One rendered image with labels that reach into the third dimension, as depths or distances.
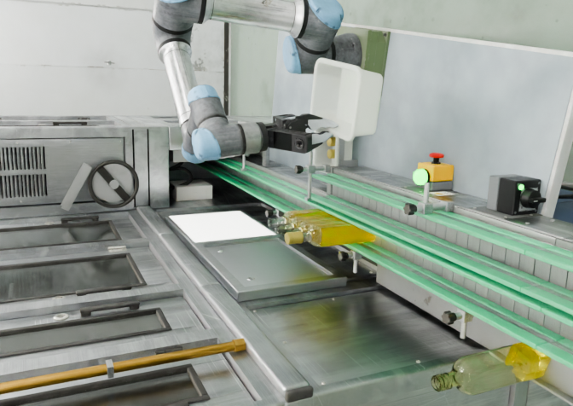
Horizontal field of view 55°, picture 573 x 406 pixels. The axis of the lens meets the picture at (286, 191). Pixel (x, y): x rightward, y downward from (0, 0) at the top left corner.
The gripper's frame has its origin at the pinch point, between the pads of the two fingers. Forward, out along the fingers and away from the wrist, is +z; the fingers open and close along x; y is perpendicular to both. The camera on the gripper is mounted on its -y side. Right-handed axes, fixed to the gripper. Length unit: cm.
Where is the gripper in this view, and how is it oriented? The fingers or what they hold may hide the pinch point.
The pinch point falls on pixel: (335, 128)
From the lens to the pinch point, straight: 138.2
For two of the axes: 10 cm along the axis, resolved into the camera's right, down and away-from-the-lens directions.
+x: 0.3, 9.4, 3.4
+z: 9.1, -1.7, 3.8
